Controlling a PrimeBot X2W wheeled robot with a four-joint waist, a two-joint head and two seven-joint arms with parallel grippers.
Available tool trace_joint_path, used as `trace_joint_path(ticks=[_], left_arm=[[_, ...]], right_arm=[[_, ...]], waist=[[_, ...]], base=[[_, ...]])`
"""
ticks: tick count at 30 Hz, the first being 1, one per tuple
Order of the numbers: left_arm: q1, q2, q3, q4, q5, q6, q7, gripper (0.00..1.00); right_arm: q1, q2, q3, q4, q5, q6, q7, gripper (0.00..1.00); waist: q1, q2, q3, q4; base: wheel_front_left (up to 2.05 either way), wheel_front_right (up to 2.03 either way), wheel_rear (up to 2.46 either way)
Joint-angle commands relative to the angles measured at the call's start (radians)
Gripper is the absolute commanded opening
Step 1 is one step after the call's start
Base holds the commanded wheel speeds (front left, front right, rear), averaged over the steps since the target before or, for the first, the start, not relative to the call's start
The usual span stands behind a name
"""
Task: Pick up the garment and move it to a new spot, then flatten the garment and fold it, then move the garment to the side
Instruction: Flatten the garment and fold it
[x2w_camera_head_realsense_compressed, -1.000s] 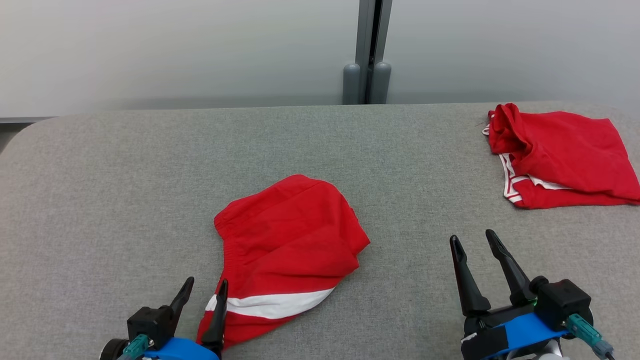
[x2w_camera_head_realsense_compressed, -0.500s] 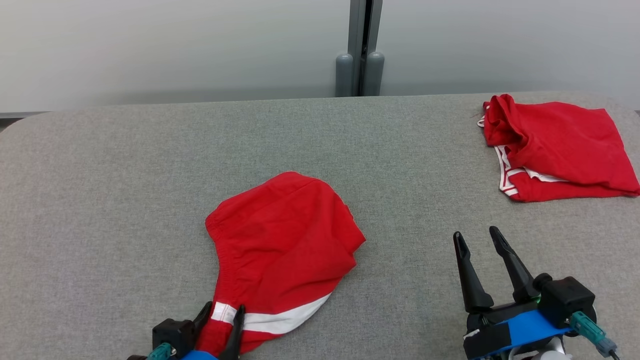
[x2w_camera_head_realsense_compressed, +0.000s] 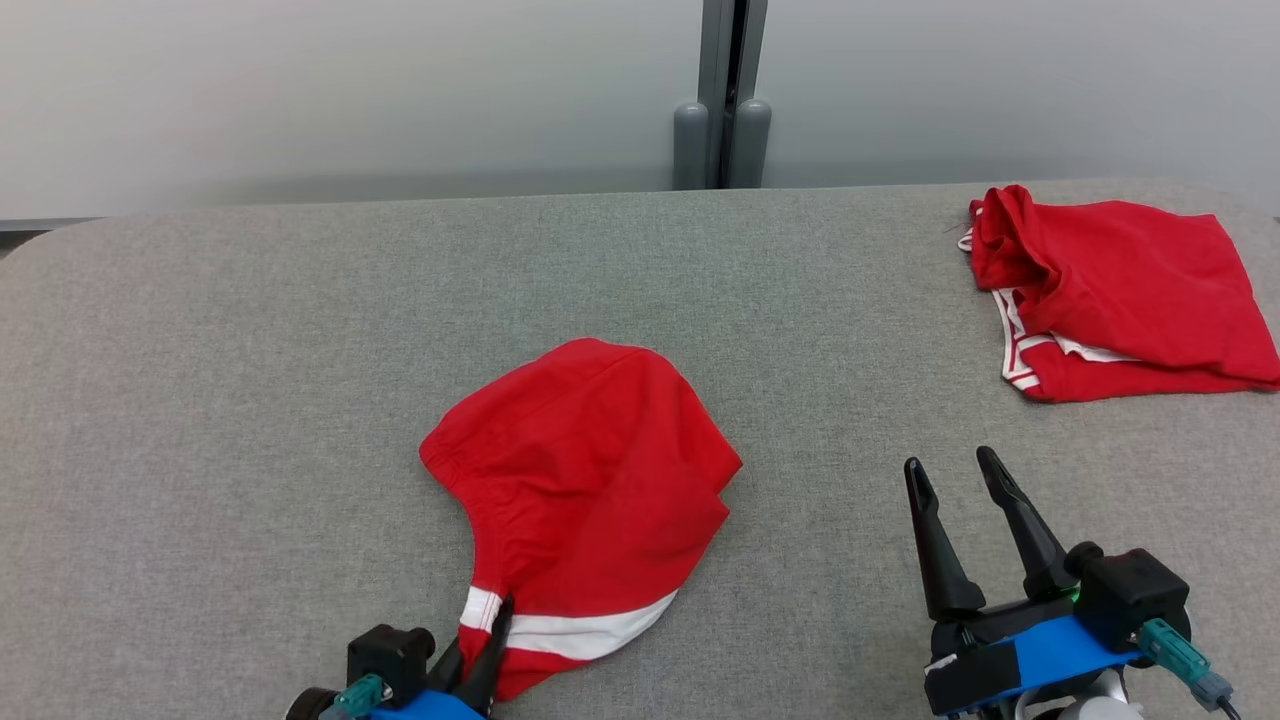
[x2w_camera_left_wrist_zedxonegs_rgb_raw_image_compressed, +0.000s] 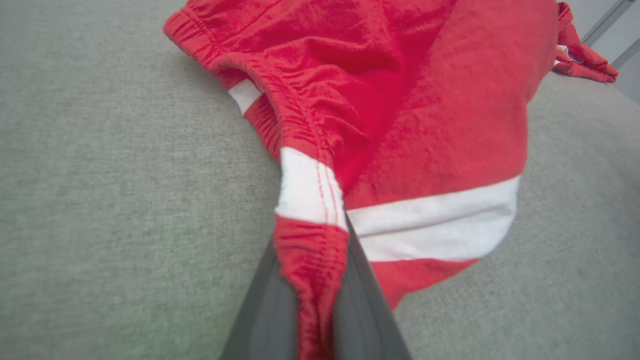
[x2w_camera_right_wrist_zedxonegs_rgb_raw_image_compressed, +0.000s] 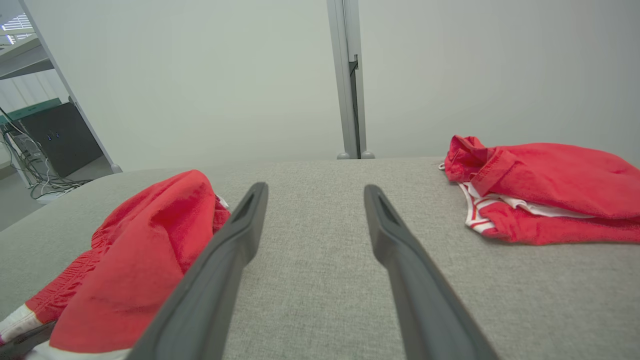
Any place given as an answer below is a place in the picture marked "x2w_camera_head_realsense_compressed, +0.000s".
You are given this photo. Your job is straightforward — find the red shorts with white stripe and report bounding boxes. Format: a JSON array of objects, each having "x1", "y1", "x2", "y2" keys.
[{"x1": 418, "y1": 338, "x2": 744, "y2": 703}]

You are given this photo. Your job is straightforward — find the grey rounded post foot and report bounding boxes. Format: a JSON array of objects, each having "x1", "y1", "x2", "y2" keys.
[
  {"x1": 728, "y1": 98, "x2": 773, "y2": 190},
  {"x1": 672, "y1": 100, "x2": 711, "y2": 191}
]

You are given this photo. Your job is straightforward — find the camera cable teal plug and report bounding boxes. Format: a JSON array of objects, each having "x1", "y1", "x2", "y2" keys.
[
  {"x1": 318, "y1": 673, "x2": 389, "y2": 720},
  {"x1": 1138, "y1": 618, "x2": 1241, "y2": 720}
]

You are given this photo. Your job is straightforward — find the left camera cable teal plug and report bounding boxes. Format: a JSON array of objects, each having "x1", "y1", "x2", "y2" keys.
[{"x1": 318, "y1": 673, "x2": 389, "y2": 720}]

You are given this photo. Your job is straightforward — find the red jersey with white trim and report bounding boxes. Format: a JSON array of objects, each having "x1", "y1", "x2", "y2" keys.
[{"x1": 958, "y1": 184, "x2": 1280, "y2": 404}]

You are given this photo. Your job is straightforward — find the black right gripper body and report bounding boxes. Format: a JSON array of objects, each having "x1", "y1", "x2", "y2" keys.
[{"x1": 925, "y1": 595, "x2": 1087, "y2": 717}]

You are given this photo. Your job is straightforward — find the grey metal partition post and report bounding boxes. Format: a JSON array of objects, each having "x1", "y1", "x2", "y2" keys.
[{"x1": 698, "y1": 0, "x2": 770, "y2": 190}]

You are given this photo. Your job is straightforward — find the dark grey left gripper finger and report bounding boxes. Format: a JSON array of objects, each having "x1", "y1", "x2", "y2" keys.
[
  {"x1": 460, "y1": 596, "x2": 515, "y2": 714},
  {"x1": 430, "y1": 640, "x2": 470, "y2": 692}
]

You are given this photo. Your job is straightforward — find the right camera cable teal plug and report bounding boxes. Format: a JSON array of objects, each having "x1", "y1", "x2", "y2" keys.
[{"x1": 1138, "y1": 618, "x2": 1241, "y2": 720}]

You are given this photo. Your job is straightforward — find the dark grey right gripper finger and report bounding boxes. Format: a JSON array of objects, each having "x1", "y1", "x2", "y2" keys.
[
  {"x1": 904, "y1": 457, "x2": 988, "y2": 624},
  {"x1": 976, "y1": 446, "x2": 1080, "y2": 604}
]

